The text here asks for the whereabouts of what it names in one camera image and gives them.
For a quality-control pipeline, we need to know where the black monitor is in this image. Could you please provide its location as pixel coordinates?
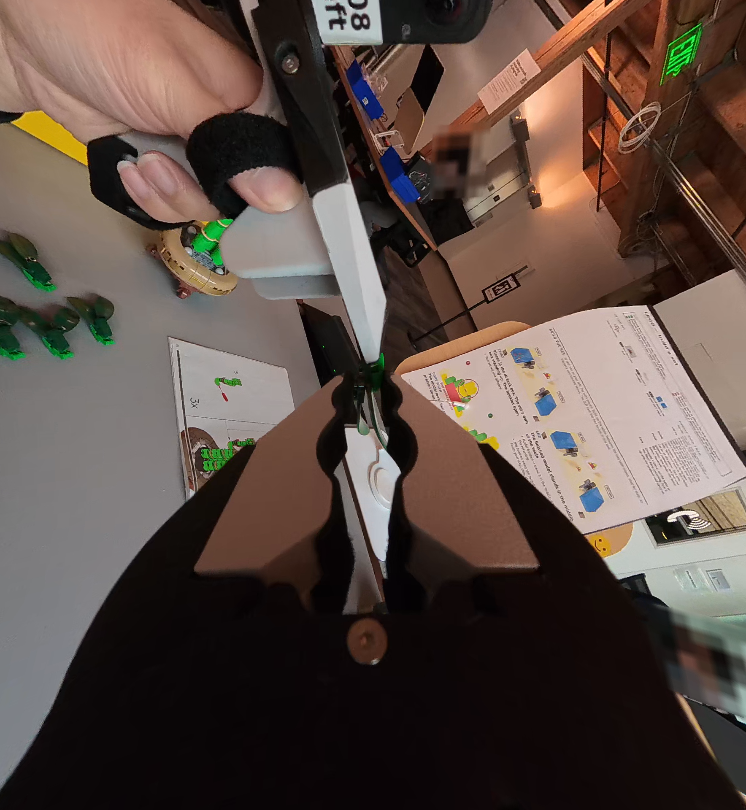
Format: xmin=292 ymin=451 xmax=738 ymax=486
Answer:
xmin=410 ymin=44 xmax=446 ymax=120

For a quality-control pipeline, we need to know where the white cable coil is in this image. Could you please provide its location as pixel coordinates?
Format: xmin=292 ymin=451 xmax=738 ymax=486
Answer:
xmin=618 ymin=101 xmax=663 ymax=154

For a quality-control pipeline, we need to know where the yellow tape strip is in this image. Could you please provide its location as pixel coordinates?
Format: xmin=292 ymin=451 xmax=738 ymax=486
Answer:
xmin=11 ymin=110 xmax=90 ymax=167

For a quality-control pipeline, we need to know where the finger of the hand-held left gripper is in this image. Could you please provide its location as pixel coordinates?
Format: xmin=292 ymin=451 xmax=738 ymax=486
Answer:
xmin=313 ymin=180 xmax=388 ymax=365

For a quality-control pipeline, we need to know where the person's left hand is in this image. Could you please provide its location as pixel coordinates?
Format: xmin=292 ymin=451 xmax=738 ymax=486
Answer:
xmin=0 ymin=0 xmax=305 ymax=224

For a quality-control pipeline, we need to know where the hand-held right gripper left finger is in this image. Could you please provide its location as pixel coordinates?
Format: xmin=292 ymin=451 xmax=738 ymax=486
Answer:
xmin=195 ymin=376 xmax=356 ymax=613

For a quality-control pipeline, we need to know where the tan round lego pot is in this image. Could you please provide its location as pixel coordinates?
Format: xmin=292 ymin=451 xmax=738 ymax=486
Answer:
xmin=145 ymin=218 xmax=239 ymax=300

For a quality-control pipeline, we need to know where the printed instruction sheet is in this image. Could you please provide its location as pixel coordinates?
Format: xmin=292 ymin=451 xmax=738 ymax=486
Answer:
xmin=400 ymin=305 xmax=746 ymax=537

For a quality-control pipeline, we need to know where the blue storage bin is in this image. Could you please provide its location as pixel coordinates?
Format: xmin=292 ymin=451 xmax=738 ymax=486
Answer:
xmin=379 ymin=147 xmax=422 ymax=205
xmin=346 ymin=60 xmax=384 ymax=122

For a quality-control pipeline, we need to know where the green lego plant stem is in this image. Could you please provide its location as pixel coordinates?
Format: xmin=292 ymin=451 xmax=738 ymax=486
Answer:
xmin=346 ymin=353 xmax=392 ymax=439

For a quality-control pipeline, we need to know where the white wall notice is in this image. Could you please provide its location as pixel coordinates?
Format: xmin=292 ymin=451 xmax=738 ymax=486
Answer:
xmin=477 ymin=48 xmax=533 ymax=115

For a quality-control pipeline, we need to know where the long wooden workbench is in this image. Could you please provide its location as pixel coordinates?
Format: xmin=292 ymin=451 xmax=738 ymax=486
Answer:
xmin=330 ymin=44 xmax=438 ymax=251

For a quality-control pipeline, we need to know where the black box device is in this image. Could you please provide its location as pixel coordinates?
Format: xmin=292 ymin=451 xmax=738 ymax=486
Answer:
xmin=298 ymin=302 xmax=365 ymax=382

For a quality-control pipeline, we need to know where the green exit sign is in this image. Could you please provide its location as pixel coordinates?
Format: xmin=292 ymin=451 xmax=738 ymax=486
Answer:
xmin=660 ymin=23 xmax=704 ymax=87

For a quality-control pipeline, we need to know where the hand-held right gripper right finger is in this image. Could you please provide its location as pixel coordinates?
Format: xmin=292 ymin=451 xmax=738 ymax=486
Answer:
xmin=386 ymin=375 xmax=541 ymax=613

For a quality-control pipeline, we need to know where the white round-button device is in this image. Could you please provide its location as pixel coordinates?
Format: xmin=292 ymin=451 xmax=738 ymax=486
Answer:
xmin=343 ymin=423 xmax=407 ymax=611

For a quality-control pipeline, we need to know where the lego instruction booklet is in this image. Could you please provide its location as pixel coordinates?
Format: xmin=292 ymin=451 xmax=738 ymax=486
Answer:
xmin=168 ymin=337 xmax=296 ymax=502

